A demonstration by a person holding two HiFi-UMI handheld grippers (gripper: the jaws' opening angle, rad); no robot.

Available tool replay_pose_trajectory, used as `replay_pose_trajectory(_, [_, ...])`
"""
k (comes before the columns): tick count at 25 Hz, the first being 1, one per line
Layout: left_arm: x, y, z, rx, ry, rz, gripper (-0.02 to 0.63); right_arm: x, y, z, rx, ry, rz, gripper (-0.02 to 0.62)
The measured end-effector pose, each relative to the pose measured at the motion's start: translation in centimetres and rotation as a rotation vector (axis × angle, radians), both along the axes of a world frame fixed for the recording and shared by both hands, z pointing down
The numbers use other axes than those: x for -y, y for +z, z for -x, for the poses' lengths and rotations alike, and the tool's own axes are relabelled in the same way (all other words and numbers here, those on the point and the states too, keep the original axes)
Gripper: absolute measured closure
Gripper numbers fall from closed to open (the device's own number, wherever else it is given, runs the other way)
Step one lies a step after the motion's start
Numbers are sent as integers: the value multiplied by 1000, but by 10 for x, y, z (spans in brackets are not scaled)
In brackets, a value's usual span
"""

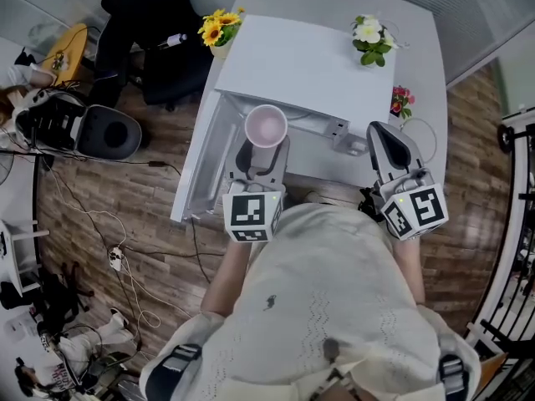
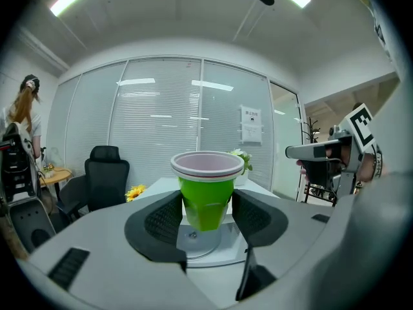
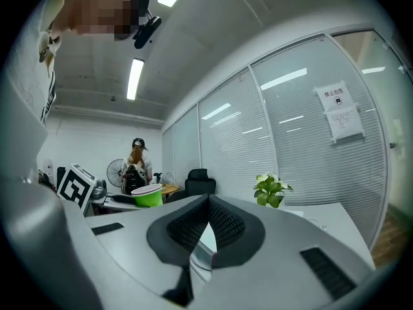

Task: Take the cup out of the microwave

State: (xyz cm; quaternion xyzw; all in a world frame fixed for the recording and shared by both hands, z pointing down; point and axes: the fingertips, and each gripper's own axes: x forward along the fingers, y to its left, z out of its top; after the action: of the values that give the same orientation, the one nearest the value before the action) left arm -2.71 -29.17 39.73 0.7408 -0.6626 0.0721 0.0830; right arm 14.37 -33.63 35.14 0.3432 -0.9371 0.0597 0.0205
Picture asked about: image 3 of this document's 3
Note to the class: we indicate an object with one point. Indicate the person's head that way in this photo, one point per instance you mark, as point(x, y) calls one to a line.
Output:
point(96, 8)

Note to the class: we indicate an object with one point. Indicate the potted white flowers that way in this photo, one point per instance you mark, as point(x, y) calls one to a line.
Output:
point(271, 189)

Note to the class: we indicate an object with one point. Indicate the black floor fan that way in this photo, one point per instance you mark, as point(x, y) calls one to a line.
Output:
point(114, 171)

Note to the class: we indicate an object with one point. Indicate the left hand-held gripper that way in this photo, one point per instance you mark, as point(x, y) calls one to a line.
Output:
point(74, 189)

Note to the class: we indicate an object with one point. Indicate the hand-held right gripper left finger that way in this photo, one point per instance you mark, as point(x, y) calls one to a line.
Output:
point(135, 247)

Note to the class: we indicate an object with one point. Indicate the green cup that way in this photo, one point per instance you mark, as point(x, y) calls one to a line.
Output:
point(148, 199)

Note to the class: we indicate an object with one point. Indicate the white table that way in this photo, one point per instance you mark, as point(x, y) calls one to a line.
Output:
point(329, 224)

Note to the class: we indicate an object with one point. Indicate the white paper notice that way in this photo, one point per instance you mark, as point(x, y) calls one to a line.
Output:
point(345, 124)
point(334, 97)

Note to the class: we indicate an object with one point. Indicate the round yellow table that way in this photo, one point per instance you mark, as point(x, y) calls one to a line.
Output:
point(169, 189)

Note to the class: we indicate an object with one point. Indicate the black head-worn camera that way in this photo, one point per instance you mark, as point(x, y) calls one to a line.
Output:
point(146, 31)

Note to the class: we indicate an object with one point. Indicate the black office chair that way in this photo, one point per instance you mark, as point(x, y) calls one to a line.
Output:
point(200, 184)

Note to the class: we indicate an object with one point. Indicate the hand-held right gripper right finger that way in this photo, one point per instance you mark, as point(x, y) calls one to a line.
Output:
point(274, 254)

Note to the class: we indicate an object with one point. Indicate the person's white sweater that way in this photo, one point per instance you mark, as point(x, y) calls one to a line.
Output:
point(22, 92)

